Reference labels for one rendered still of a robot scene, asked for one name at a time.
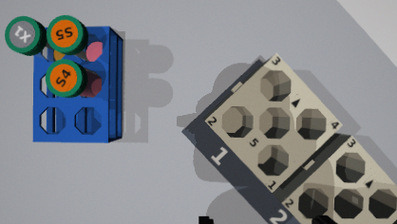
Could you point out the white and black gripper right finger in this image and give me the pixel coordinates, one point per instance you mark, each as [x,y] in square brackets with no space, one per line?
[323,219]

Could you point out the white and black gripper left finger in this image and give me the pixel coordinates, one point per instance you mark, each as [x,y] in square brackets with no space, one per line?
[205,220]

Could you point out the blue tube rack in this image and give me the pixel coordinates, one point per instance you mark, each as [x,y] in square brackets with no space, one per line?
[82,119]

